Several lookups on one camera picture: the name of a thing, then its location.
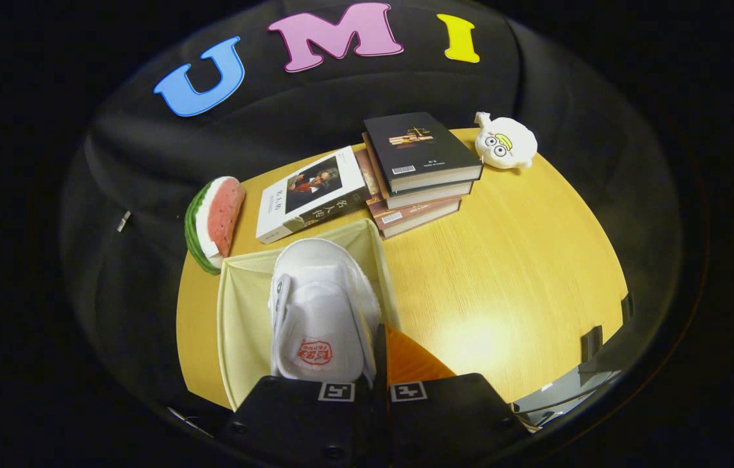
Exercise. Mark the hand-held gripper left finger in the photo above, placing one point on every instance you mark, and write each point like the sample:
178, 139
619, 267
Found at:
295, 429

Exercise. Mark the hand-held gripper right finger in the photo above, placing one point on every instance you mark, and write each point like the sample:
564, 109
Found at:
451, 422

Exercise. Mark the beige fabric storage box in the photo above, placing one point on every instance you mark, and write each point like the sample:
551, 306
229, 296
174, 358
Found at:
243, 325

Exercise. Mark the white shoe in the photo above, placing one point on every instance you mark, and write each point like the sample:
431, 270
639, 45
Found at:
321, 305

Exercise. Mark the reddish brown book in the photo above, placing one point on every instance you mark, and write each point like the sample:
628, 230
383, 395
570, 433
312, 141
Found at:
415, 218

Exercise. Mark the watermelon slice toy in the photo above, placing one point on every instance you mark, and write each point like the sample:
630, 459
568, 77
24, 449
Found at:
220, 218

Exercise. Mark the dark brown book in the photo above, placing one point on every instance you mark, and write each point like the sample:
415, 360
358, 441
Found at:
432, 195

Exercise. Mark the white portrait cover book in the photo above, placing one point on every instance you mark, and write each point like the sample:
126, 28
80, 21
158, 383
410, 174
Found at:
314, 192

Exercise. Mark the silver metal clip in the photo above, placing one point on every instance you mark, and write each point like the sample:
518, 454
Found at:
123, 221

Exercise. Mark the black cover book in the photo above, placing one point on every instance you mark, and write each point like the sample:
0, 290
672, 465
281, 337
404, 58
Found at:
415, 146

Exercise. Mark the white plush toy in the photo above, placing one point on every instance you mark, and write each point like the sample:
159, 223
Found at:
506, 143

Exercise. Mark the black backdrop cloth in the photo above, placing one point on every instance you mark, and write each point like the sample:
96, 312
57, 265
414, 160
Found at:
145, 162

